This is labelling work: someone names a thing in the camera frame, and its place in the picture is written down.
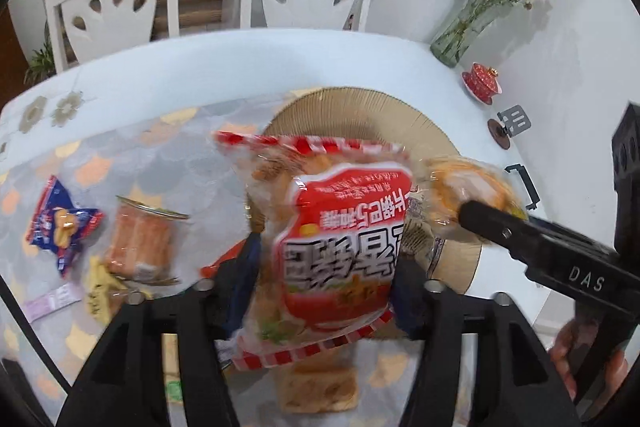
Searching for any glass vase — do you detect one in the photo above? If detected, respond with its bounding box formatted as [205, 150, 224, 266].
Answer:
[430, 0, 501, 68]

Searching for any fan-patterned tablecloth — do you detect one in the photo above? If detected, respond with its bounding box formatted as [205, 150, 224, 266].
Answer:
[0, 102, 481, 427]

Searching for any ribbed golden tray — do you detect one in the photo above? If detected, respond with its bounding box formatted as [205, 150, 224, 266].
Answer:
[247, 87, 483, 295]

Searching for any green plant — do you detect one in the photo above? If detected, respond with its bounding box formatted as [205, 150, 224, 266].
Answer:
[24, 39, 56, 85]

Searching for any yellow snack packet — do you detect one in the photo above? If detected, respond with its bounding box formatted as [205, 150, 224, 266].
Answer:
[85, 257, 146, 325]

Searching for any brown coaster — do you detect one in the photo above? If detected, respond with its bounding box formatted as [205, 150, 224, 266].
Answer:
[487, 118, 511, 151]

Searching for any person's right hand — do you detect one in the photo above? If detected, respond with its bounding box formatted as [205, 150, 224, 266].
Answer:
[550, 319, 628, 400]

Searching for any pink and white packet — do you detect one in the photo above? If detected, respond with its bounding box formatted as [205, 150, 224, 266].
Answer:
[22, 284, 81, 323]

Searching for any red and white snack packet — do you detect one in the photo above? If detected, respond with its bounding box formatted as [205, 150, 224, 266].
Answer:
[214, 131, 431, 370]

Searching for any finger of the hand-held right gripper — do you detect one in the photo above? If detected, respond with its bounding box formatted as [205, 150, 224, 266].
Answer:
[526, 215, 617, 258]
[458, 200, 538, 258]

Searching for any green snack packet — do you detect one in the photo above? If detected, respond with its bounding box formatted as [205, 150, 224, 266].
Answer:
[162, 332, 183, 408]

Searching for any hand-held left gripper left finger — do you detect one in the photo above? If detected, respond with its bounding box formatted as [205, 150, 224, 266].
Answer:
[55, 232, 263, 427]

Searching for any clear cake packet gold edge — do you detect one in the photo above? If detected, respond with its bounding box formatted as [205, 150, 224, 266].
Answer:
[104, 196, 191, 285]

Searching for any brown bread packet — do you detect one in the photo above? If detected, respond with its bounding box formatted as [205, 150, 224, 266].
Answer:
[275, 352, 358, 413]

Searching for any black metal handle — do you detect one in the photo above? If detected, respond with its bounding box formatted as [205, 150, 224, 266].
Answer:
[505, 163, 540, 210]

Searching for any grey phone stand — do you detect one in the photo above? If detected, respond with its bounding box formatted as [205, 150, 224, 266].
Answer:
[497, 105, 531, 132]

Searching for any black cable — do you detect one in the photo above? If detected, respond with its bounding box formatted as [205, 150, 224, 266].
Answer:
[0, 279, 68, 393]

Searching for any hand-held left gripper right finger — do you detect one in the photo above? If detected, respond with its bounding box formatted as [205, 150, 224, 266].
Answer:
[390, 257, 583, 427]

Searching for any clear orange snack packet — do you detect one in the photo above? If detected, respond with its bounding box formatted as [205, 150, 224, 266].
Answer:
[407, 157, 526, 243]

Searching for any blue snack packet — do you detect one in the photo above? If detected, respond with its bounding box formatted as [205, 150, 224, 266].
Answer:
[25, 175, 105, 279]

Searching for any red lidded teacup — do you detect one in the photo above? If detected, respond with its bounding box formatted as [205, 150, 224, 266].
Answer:
[470, 62, 502, 100]

